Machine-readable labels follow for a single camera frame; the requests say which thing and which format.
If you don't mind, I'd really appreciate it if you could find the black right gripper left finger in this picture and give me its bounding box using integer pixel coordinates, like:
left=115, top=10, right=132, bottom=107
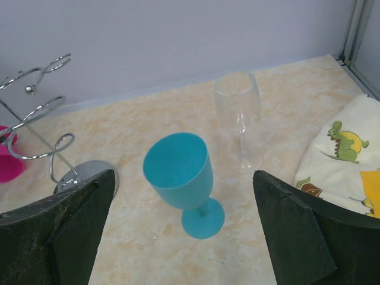
left=1, top=170, right=115, bottom=284

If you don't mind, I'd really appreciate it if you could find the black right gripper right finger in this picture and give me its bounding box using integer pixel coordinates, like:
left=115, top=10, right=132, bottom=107
left=253, top=170, right=379, bottom=284

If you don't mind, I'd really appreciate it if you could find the dinosaur print yellow cloth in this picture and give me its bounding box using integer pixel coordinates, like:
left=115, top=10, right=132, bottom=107
left=293, top=95, right=379, bottom=218

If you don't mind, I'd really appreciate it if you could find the pink plastic wine glass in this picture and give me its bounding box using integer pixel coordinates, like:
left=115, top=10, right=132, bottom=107
left=0, top=125, right=26, bottom=183

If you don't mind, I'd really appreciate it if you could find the blue wine glass front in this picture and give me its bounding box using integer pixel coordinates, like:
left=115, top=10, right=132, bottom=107
left=142, top=132, right=225, bottom=239

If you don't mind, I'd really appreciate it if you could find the clear wine glass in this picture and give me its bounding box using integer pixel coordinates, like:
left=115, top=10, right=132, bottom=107
left=214, top=71, right=264, bottom=174

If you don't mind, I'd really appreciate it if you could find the chrome wine glass rack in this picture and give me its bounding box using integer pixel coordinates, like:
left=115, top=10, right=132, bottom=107
left=1, top=53, right=120, bottom=194

